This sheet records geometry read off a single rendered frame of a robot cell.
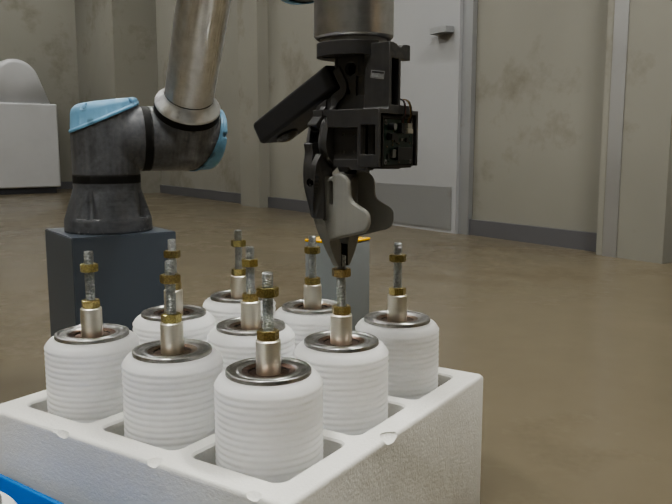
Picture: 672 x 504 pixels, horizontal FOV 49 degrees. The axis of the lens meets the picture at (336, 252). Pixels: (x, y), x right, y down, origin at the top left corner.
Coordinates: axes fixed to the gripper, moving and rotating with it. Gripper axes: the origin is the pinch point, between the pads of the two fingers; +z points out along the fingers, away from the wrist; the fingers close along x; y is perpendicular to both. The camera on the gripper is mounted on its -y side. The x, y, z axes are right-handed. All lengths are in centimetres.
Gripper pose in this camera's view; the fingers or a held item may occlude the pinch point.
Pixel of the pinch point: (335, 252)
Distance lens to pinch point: 73.6
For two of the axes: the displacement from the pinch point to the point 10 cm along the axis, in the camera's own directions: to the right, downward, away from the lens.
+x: 5.8, -1.1, 8.0
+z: 0.0, 9.9, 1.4
